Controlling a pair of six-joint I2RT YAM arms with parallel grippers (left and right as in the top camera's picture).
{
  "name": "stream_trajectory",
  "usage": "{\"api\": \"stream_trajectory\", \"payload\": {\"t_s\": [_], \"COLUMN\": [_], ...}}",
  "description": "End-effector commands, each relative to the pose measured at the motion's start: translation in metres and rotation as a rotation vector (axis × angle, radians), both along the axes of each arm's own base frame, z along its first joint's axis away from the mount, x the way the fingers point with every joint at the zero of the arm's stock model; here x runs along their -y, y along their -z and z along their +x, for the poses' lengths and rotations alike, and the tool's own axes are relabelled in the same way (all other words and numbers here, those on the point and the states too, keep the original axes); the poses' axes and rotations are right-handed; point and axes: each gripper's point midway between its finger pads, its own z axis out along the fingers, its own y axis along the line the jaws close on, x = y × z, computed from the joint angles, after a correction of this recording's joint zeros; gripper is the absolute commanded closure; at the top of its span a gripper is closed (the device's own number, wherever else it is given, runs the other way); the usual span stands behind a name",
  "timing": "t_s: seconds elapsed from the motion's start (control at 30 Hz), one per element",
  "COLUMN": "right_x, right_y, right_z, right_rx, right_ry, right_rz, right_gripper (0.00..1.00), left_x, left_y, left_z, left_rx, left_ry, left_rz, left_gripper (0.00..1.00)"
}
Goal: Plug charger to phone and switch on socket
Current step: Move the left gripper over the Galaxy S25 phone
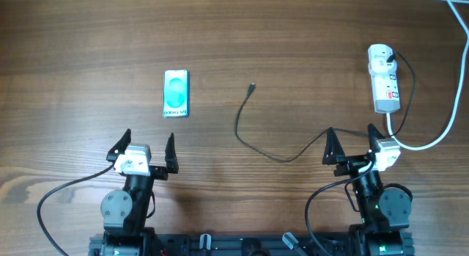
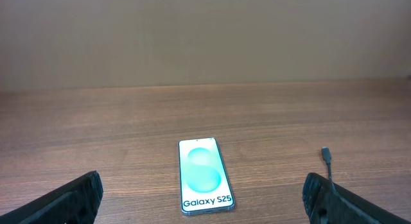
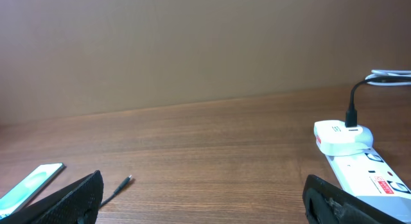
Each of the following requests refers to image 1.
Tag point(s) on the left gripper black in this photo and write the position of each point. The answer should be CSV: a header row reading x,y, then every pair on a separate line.
x,y
160,172

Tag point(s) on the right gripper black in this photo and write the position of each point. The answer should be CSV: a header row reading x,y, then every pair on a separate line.
x,y
330,157

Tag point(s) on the smartphone with teal screen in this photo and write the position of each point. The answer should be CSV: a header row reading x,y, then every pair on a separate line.
x,y
176,93

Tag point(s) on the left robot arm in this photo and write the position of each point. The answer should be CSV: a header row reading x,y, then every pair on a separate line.
x,y
125,211

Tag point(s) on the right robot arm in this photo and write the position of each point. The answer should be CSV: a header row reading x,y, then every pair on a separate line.
x,y
384,209

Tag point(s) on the white charger plug adapter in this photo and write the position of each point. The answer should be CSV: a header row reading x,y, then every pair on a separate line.
x,y
381,66

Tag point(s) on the white power strip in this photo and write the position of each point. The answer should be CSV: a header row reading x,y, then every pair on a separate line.
x,y
385,90

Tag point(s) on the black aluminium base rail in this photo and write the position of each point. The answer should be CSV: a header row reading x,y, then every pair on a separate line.
x,y
286,244

